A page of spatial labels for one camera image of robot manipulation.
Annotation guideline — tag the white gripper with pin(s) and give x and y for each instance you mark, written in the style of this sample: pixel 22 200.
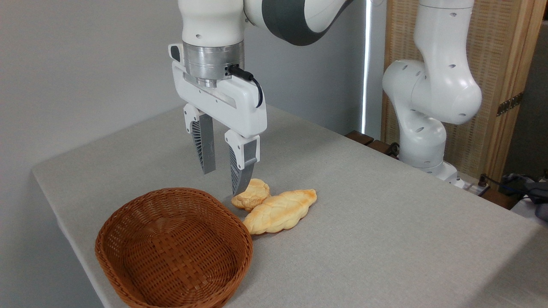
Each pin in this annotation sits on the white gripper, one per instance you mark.
pixel 222 102

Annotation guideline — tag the small round bread roll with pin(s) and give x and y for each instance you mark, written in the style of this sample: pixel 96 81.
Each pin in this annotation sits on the small round bread roll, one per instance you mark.
pixel 250 196

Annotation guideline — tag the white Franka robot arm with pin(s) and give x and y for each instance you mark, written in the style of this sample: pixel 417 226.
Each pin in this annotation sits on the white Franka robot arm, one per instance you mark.
pixel 432 85

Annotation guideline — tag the long braided bread loaf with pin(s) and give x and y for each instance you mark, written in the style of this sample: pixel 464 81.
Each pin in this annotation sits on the long braided bread loaf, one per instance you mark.
pixel 280 211

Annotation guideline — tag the brown woven wicker basket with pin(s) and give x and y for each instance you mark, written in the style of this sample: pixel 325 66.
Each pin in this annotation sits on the brown woven wicker basket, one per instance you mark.
pixel 171 248

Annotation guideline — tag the grey tablecloth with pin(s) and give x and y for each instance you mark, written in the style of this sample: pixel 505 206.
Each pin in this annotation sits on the grey tablecloth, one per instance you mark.
pixel 364 239

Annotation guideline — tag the metal screen hinge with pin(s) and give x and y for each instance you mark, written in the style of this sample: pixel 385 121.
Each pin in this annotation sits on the metal screen hinge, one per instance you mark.
pixel 509 104

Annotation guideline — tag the wooden bamboo folding screen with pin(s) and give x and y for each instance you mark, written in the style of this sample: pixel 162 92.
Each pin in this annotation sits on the wooden bamboo folding screen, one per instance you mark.
pixel 496 51

